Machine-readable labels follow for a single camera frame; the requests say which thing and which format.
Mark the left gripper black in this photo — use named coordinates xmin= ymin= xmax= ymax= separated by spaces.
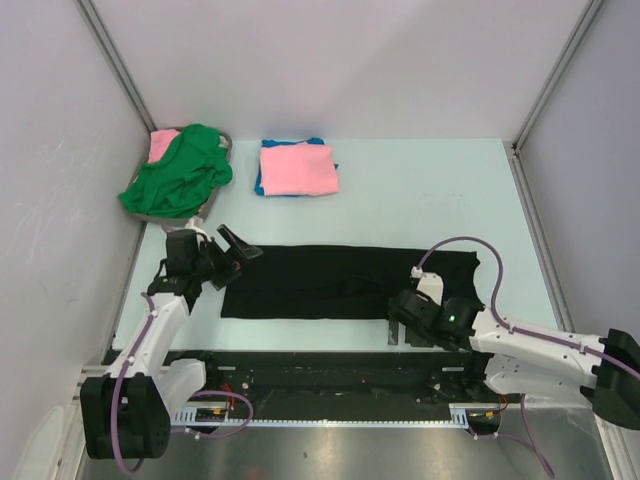
xmin=191 ymin=225 xmax=261 ymax=290

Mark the black polo shirt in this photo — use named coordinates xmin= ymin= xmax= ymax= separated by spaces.
xmin=220 ymin=243 xmax=485 ymax=322

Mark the grey laundry tray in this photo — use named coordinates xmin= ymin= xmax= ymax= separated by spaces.
xmin=130 ymin=127 xmax=234 ymax=224

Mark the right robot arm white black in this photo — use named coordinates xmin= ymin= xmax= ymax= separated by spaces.
xmin=389 ymin=290 xmax=639 ymax=430

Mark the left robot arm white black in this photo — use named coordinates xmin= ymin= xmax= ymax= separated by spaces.
xmin=80 ymin=222 xmax=263 ymax=473

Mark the folded blue t shirt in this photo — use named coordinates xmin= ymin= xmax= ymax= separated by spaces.
xmin=253 ymin=137 xmax=341 ymax=198

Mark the green t shirt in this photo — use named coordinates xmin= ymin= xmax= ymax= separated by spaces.
xmin=117 ymin=123 xmax=235 ymax=219

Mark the folded pink t shirt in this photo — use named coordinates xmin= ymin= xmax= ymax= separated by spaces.
xmin=258 ymin=142 xmax=341 ymax=197

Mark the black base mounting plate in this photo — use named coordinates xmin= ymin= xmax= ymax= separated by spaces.
xmin=166 ymin=350 xmax=502 ymax=422

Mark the pink t shirt in tray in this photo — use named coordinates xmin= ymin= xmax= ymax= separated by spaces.
xmin=147 ymin=129 xmax=180 ymax=163

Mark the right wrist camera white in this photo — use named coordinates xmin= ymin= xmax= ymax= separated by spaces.
xmin=411 ymin=267 xmax=444 ymax=305

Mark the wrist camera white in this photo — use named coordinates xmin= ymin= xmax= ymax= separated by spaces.
xmin=411 ymin=267 xmax=444 ymax=305
xmin=161 ymin=216 xmax=210 ymax=241

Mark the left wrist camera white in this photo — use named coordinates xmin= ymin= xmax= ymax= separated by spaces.
xmin=161 ymin=216 xmax=210 ymax=241

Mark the grey slotted cable duct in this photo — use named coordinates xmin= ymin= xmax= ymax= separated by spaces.
xmin=172 ymin=403 xmax=506 ymax=430

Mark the left aluminium frame post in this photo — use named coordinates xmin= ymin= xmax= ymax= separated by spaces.
xmin=74 ymin=0 xmax=157 ymax=132

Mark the aluminium frame post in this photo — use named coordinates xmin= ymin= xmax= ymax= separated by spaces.
xmin=513 ymin=0 xmax=607 ymax=151
xmin=74 ymin=0 xmax=157 ymax=132

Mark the right aluminium frame post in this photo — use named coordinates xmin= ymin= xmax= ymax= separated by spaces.
xmin=513 ymin=0 xmax=607 ymax=151

